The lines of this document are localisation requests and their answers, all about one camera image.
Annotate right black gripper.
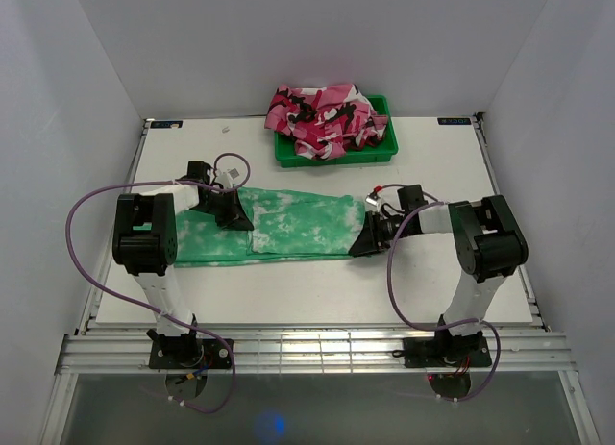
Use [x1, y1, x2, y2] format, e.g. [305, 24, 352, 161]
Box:
[348, 210, 414, 257]

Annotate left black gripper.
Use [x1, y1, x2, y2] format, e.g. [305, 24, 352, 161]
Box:
[190, 187, 252, 232]

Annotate green white tie-dye trousers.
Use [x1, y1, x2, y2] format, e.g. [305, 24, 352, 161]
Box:
[175, 187, 365, 267]

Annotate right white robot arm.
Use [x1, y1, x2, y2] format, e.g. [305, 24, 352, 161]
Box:
[349, 185, 529, 371]

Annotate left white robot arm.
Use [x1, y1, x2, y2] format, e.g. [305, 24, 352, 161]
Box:
[112, 161, 254, 369]

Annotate pink camouflage trousers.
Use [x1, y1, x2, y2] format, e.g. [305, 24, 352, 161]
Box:
[264, 84, 388, 161]

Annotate green plastic bin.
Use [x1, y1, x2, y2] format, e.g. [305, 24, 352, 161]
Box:
[273, 94, 399, 168]

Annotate left blue table label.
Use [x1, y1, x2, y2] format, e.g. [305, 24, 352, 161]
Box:
[149, 120, 184, 129]

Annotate blue table label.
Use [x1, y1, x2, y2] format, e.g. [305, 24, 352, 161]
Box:
[149, 120, 184, 129]
[437, 117, 472, 126]

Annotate right blue table label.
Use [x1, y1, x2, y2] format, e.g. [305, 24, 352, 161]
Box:
[437, 117, 472, 126]

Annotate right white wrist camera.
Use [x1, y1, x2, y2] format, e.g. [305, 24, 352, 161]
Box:
[364, 186, 383, 213]

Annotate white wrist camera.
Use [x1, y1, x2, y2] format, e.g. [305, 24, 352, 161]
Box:
[364, 186, 383, 213]
[212, 168, 241, 189]

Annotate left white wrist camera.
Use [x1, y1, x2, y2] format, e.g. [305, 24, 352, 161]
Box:
[212, 168, 241, 189]

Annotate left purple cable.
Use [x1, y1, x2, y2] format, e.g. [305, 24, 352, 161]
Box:
[64, 151, 237, 413]

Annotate purple cable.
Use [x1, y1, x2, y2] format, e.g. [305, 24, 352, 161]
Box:
[64, 151, 237, 413]
[372, 183, 502, 403]

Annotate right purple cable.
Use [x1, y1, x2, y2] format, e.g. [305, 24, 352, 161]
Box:
[372, 183, 502, 403]

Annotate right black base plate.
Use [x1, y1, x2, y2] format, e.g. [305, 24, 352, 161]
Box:
[392, 335, 492, 368]

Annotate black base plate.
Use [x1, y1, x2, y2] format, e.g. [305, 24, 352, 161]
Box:
[392, 335, 492, 368]
[148, 334, 232, 371]

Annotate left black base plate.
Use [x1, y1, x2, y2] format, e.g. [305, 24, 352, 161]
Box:
[148, 334, 232, 371]

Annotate aluminium frame rail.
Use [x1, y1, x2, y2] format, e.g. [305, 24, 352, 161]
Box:
[56, 327, 578, 375]

